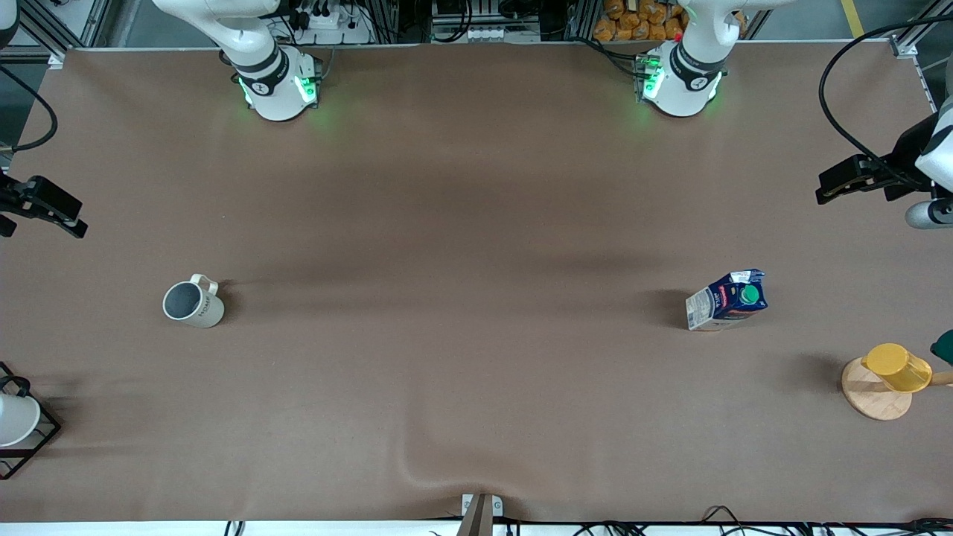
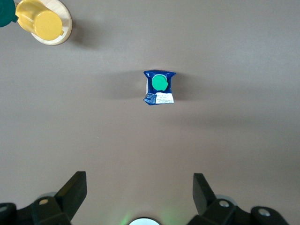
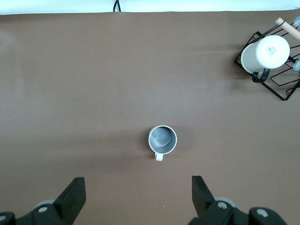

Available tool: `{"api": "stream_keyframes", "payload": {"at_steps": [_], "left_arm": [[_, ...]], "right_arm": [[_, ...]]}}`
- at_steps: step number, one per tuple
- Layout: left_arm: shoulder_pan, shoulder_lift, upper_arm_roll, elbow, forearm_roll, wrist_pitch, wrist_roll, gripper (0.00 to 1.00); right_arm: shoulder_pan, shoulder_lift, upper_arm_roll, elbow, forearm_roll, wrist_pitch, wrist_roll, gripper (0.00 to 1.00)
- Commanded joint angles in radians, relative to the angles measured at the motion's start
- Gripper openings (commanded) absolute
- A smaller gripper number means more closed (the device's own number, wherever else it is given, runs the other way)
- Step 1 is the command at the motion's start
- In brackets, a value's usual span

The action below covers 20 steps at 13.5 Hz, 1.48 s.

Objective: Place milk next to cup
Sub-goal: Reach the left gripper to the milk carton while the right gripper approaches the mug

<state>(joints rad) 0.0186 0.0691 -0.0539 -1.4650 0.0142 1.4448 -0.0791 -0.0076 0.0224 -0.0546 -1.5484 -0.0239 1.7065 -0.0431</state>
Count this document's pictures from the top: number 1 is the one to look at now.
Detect white mug black handle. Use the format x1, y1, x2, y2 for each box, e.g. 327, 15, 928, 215
0, 376, 41, 447

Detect white power strip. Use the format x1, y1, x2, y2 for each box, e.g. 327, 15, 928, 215
287, 0, 373, 45

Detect brown table cover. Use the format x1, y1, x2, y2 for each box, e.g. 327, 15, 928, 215
0, 41, 953, 524

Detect wooden mug stand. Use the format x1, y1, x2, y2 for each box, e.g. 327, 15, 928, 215
841, 356, 953, 421

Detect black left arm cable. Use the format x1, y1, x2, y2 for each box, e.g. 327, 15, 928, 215
818, 15, 953, 188

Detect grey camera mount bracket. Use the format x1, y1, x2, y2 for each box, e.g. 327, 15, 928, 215
456, 493, 505, 536

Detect black floor cable bundle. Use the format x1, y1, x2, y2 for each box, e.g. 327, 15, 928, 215
570, 505, 953, 536

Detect orange snack pile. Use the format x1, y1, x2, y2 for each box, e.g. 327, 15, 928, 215
593, 0, 745, 42

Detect blue white milk carton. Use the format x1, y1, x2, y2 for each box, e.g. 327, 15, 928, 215
685, 269, 768, 332

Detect aluminium frame profile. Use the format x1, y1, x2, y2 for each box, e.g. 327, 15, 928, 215
15, 0, 112, 70
888, 0, 953, 60

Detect yellow plastic cup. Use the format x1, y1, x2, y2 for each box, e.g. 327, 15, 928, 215
861, 342, 933, 393

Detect black wire rack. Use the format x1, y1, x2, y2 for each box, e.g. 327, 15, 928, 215
0, 362, 63, 480

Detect beige ceramic mug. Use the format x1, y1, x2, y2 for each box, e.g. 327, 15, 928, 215
162, 273, 226, 329

